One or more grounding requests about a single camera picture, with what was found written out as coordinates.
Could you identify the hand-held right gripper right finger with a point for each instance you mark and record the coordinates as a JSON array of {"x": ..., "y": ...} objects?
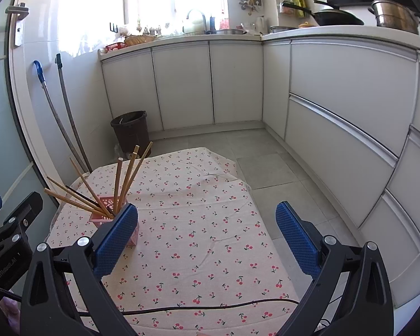
[{"x": 295, "y": 241}]

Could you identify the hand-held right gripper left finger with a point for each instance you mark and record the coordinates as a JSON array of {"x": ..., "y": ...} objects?
[{"x": 115, "y": 241}]

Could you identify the pink perforated utensil holder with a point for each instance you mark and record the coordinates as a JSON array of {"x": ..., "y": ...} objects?
[{"x": 107, "y": 203}]

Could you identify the black chopstick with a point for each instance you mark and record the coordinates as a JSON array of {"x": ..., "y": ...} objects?
[{"x": 87, "y": 201}]

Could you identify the bunch of wooden chopsticks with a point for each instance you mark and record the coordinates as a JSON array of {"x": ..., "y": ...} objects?
[{"x": 118, "y": 182}]

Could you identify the cherry print tablecloth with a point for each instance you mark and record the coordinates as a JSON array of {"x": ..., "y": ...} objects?
[{"x": 196, "y": 217}]

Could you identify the frosted glass door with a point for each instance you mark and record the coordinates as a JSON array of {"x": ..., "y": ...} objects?
[{"x": 0, "y": 112}]

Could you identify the brown trash bin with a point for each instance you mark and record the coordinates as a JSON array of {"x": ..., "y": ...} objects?
[{"x": 131, "y": 133}]

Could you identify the narrow white cabinet door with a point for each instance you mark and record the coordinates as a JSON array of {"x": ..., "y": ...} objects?
[{"x": 276, "y": 87}]

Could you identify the red plastic basket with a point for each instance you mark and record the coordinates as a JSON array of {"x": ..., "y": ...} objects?
[{"x": 115, "y": 47}]

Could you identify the wicker basket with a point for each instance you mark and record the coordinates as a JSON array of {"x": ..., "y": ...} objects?
[{"x": 140, "y": 40}]

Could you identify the cluster of small bottles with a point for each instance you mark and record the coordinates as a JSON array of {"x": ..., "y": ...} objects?
[{"x": 149, "y": 29}]

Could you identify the steel bowl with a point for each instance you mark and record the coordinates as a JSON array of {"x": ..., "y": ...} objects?
[{"x": 282, "y": 28}]

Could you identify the orange clay pot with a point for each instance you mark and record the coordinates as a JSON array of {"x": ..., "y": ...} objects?
[{"x": 307, "y": 25}]

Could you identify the steel basin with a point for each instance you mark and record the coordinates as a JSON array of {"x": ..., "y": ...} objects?
[{"x": 231, "y": 32}]

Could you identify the black wok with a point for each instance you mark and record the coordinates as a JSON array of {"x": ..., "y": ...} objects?
[{"x": 336, "y": 17}]

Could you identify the pink bottle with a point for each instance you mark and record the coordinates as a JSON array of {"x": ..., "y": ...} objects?
[{"x": 224, "y": 22}]

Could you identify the dark blue bottle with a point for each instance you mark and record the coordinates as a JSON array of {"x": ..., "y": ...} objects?
[{"x": 212, "y": 22}]

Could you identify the chrome faucet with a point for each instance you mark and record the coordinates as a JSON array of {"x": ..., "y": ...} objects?
[{"x": 204, "y": 24}]

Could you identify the steel stockpot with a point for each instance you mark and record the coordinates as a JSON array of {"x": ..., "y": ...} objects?
[{"x": 395, "y": 19}]

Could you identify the water heater pipes and valves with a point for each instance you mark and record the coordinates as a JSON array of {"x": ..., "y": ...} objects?
[{"x": 246, "y": 1}]

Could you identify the black wall hooks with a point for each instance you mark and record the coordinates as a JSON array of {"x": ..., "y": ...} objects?
[{"x": 113, "y": 28}]

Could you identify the wall rack with yellow sponges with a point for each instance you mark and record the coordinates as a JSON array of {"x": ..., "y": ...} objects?
[{"x": 294, "y": 7}]

